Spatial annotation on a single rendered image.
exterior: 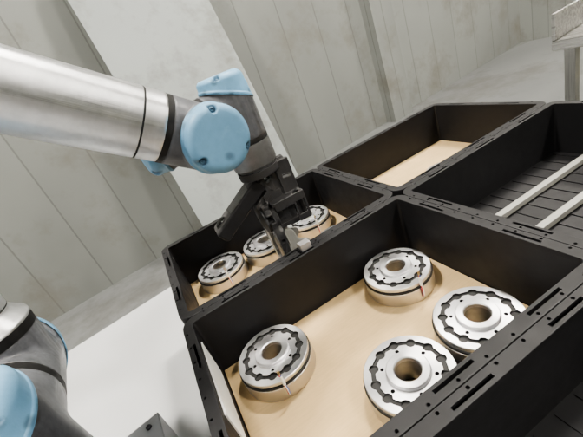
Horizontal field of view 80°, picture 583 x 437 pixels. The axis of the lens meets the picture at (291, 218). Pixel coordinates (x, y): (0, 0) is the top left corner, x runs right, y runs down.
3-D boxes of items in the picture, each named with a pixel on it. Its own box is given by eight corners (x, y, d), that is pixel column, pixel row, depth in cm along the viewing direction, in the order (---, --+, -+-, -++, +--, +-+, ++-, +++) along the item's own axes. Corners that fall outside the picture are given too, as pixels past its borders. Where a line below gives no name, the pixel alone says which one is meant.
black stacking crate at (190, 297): (218, 376, 54) (183, 324, 49) (187, 290, 80) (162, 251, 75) (409, 249, 64) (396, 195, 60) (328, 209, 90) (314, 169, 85)
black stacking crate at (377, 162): (411, 248, 64) (398, 194, 60) (329, 208, 90) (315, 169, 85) (550, 155, 75) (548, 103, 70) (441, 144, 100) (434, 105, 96)
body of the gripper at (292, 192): (314, 218, 62) (291, 156, 57) (271, 241, 60) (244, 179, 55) (297, 206, 69) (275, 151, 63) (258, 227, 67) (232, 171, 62)
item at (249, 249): (256, 262, 71) (255, 260, 70) (237, 248, 79) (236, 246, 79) (295, 236, 74) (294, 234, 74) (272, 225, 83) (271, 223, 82)
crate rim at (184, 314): (188, 335, 50) (180, 322, 49) (166, 257, 76) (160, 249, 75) (400, 205, 60) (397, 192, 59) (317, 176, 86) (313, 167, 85)
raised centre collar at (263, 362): (260, 375, 45) (258, 372, 45) (252, 349, 49) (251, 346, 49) (294, 356, 46) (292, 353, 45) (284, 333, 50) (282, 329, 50)
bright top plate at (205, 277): (206, 291, 68) (205, 289, 68) (193, 272, 76) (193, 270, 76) (250, 264, 71) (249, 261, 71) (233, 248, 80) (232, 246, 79)
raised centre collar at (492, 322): (482, 339, 38) (482, 335, 38) (446, 317, 42) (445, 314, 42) (511, 314, 40) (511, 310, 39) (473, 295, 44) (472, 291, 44)
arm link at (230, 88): (182, 88, 54) (228, 69, 57) (213, 153, 59) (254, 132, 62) (199, 82, 47) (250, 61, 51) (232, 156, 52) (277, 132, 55)
